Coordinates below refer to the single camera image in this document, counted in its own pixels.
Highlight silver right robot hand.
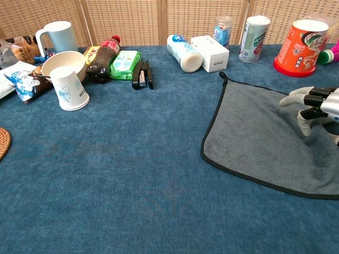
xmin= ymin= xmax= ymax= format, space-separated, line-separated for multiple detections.
xmin=279 ymin=86 xmax=339 ymax=147

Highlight grey and blue cloth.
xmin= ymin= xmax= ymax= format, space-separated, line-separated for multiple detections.
xmin=200 ymin=71 xmax=339 ymax=199

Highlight colourful feather shuttlecock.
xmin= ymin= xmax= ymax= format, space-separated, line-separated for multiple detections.
xmin=317 ymin=39 xmax=339 ymax=66

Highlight orange instant noodle cup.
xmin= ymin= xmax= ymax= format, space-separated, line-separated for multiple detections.
xmin=273 ymin=19 xmax=329 ymax=78

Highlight white and green canister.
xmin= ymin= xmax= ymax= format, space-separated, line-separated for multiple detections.
xmin=238 ymin=15 xmax=272 ymax=63

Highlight white carton box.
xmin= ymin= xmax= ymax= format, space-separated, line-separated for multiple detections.
xmin=190 ymin=35 xmax=230 ymax=73

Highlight clear jar colourful contents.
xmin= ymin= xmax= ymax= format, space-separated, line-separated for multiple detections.
xmin=213 ymin=15 xmax=234 ymax=49

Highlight white bottle blue label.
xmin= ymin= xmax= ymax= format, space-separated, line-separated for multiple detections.
xmin=166 ymin=34 xmax=203 ymax=74

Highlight black stapler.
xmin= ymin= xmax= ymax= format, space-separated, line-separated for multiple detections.
xmin=131 ymin=59 xmax=154 ymax=90

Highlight blue carpet table cover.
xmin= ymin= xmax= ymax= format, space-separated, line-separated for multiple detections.
xmin=0 ymin=44 xmax=339 ymax=254

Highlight green wet wipes pack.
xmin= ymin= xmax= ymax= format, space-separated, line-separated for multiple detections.
xmin=109 ymin=50 xmax=142 ymax=81

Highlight wicker folding screen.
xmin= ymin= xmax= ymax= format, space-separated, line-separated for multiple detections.
xmin=0 ymin=0 xmax=339 ymax=50

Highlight cola bottle red label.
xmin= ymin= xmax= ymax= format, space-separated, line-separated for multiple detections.
xmin=85 ymin=35 xmax=121 ymax=84

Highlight yellow and red snack box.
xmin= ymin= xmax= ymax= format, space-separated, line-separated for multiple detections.
xmin=84 ymin=46 xmax=101 ymax=66

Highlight paper cup with blue print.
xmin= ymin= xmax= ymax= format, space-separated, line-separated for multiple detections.
xmin=49 ymin=66 xmax=90 ymax=111

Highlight beige bowl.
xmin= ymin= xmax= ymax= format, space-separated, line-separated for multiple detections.
xmin=41 ymin=50 xmax=87 ymax=83

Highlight brown and blue snack bag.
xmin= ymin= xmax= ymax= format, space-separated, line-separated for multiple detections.
xmin=4 ymin=65 xmax=53 ymax=105

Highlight clear bag with brown bread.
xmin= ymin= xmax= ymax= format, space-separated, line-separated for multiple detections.
xmin=0 ymin=35 xmax=43 ymax=70

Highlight white snack bag blue label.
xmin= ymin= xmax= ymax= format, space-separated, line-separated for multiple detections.
xmin=0 ymin=60 xmax=37 ymax=100

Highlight round woven rattan coaster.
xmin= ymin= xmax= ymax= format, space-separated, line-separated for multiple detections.
xmin=0 ymin=127 xmax=12 ymax=161

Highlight pale blue mug white handle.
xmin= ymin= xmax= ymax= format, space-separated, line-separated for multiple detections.
xmin=35 ymin=21 xmax=79 ymax=58

